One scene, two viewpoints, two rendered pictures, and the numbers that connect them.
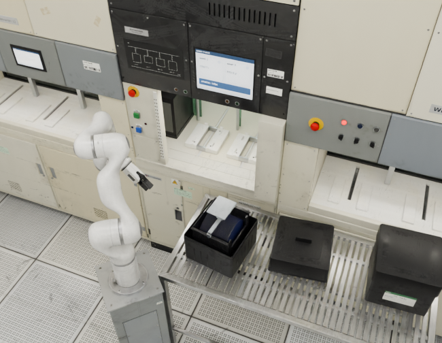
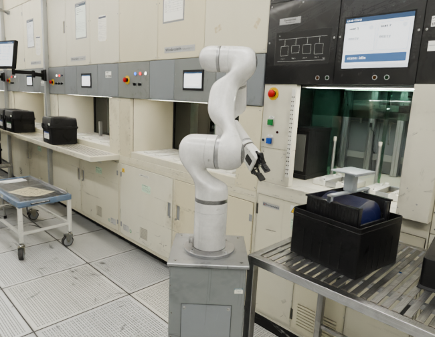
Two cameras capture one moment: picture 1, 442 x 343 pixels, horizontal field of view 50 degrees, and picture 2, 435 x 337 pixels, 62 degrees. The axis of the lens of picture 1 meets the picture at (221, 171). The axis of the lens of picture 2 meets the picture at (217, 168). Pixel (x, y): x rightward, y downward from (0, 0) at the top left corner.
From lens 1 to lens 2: 1.49 m
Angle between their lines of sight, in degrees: 38
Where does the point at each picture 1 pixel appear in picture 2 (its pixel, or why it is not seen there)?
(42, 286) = (120, 316)
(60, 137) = not seen: hidden behind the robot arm
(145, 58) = (293, 48)
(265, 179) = (415, 180)
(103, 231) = (199, 136)
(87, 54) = not seen: hidden behind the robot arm
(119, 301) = (187, 259)
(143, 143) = (270, 159)
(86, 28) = (245, 34)
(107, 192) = (217, 95)
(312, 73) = not seen: outside the picture
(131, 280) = (211, 239)
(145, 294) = (223, 263)
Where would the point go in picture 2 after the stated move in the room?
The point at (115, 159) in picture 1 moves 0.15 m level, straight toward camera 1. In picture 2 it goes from (237, 64) to (235, 59)
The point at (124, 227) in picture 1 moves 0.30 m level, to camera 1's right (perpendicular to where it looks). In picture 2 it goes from (224, 138) to (313, 146)
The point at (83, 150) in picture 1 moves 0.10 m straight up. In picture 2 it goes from (208, 51) to (209, 23)
